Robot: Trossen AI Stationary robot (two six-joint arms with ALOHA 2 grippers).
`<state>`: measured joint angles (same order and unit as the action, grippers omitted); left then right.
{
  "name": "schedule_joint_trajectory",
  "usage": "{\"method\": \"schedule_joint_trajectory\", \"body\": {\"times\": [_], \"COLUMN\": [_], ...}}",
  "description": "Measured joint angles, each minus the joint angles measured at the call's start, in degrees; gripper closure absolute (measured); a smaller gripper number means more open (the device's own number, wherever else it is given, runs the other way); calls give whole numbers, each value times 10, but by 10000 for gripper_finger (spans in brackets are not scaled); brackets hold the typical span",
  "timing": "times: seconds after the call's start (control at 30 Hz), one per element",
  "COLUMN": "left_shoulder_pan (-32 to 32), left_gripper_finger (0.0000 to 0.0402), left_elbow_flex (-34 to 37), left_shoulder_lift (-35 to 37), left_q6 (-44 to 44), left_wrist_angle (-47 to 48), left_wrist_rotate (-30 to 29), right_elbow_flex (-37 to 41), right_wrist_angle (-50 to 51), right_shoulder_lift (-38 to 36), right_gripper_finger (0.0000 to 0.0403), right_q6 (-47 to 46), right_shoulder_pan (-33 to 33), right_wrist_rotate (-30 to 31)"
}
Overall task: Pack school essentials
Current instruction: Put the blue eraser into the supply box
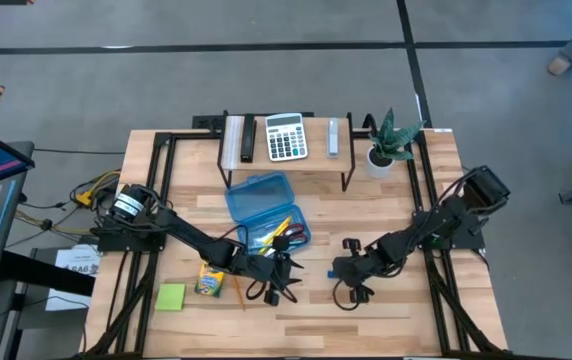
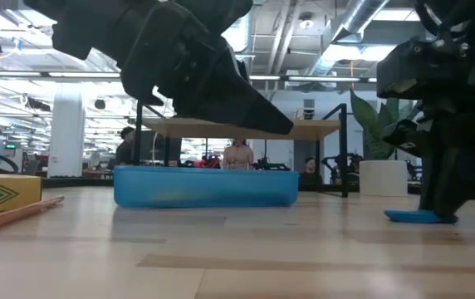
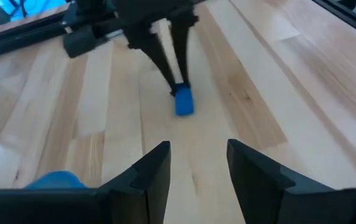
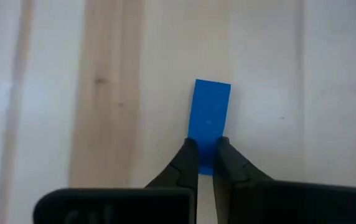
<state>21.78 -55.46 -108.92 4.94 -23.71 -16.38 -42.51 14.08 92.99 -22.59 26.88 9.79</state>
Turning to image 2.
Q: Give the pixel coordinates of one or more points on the green snake plant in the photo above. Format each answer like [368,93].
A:
[372,133]

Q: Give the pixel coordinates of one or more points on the blue plastic pencil box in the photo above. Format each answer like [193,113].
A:
[204,187]

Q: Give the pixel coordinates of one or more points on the yellow crayon box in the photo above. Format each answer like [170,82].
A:
[1,193]

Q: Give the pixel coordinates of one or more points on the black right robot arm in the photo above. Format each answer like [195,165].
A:
[461,16]

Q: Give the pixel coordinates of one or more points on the black aluminium table frame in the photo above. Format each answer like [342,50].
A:
[75,182]

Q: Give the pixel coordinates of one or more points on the white column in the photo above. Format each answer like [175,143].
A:
[66,133]

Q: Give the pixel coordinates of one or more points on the white plant pot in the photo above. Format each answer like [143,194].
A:
[383,178]

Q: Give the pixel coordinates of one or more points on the blue eraser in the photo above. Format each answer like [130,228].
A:
[403,217]

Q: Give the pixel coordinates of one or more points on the orange pencil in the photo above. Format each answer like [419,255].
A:
[13,214]

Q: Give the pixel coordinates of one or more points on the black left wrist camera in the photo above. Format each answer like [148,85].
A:
[216,12]

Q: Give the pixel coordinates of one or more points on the wooden shelf riser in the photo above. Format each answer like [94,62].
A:
[316,128]

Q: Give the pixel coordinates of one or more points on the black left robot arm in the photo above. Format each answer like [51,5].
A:
[84,29]

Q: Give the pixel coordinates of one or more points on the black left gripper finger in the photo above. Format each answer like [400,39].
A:
[229,104]

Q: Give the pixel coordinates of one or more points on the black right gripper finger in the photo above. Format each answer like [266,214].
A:
[449,166]

